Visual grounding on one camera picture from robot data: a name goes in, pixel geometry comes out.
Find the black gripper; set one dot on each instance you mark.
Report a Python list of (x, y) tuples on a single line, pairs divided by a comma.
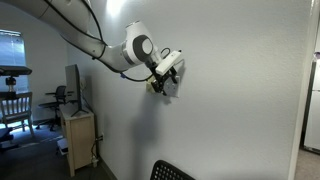
[(159, 77)]

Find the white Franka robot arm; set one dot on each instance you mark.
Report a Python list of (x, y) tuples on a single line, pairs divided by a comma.
[(133, 50)]

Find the black mesh chair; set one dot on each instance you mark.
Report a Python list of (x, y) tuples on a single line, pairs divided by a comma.
[(166, 171)]

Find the flat screen monitor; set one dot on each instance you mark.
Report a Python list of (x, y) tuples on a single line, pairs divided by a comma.
[(73, 86)]

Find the light wooden cabinet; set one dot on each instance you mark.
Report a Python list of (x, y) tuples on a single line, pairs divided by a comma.
[(80, 136)]

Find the black office swivel chair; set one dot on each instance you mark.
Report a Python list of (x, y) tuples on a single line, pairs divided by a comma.
[(55, 103)]

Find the white refrigerator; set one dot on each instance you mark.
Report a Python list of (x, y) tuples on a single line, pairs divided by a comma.
[(313, 110)]

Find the white wooden slat chair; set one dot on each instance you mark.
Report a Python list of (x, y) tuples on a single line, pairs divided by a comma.
[(16, 108)]

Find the window blind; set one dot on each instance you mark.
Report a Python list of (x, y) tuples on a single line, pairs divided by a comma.
[(11, 56)]

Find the black stand base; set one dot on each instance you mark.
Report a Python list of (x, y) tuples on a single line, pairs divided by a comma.
[(6, 138)]

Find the wall light switch plate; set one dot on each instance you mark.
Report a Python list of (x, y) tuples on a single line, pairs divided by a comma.
[(173, 89)]

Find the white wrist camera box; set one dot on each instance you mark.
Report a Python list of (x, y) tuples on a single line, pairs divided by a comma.
[(169, 62)]

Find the black camera on tripod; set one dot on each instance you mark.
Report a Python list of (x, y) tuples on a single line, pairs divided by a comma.
[(13, 71)]

